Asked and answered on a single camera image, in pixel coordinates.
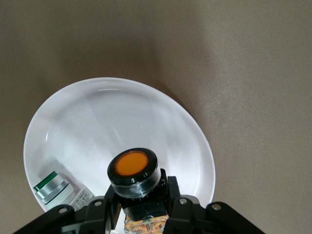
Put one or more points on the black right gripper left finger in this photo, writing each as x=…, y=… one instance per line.
x=80, y=219

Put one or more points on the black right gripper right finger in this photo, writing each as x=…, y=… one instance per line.
x=190, y=217

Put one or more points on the orange push-button switch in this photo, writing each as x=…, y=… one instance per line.
x=132, y=165

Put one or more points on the green push-button switch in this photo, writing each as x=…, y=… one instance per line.
x=53, y=190

